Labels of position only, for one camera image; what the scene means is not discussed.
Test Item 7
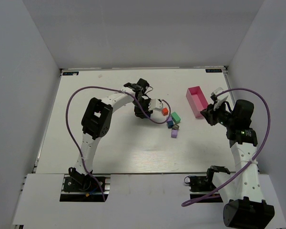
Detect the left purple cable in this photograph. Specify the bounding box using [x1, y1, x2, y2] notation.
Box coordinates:
[65, 86, 173, 201]

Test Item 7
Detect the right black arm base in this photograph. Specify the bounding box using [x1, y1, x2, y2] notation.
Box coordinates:
[184, 166, 230, 199]

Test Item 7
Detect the grey wood block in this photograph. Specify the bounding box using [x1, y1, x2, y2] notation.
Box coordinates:
[172, 124, 180, 131]

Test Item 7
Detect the pink plastic box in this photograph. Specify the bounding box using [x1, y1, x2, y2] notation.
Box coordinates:
[186, 86, 208, 118]

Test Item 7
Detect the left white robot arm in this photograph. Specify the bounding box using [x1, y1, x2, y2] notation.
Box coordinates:
[69, 78, 153, 189]

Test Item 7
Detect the blue table label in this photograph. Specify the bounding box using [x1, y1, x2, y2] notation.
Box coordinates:
[205, 69, 222, 73]
[62, 72, 79, 76]

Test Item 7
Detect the left blue table label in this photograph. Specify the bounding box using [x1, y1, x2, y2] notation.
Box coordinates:
[62, 72, 79, 76]

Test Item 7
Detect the green wood block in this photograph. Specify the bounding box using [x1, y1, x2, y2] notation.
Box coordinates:
[170, 112, 181, 124]

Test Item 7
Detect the right blue table label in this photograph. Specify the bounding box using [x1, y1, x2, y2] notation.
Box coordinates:
[205, 69, 222, 73]

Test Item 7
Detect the lilac wood block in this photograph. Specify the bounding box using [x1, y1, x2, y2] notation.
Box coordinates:
[171, 129, 178, 138]

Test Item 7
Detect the teal small wood block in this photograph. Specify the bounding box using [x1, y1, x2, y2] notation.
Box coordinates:
[166, 120, 174, 129]

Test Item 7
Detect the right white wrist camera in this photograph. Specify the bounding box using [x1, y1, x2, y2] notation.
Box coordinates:
[211, 87, 228, 111]

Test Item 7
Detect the red wood block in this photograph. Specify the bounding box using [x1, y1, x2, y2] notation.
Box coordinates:
[162, 107, 169, 115]

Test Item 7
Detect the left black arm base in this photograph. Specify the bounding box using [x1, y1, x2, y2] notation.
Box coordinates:
[60, 176, 110, 203]

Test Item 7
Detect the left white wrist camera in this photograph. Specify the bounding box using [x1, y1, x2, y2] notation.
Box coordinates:
[148, 99, 163, 111]

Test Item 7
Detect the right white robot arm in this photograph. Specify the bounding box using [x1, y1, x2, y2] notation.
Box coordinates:
[201, 100, 275, 229]

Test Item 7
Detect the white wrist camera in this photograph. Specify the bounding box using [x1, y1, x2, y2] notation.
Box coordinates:
[211, 87, 228, 111]
[148, 99, 163, 111]

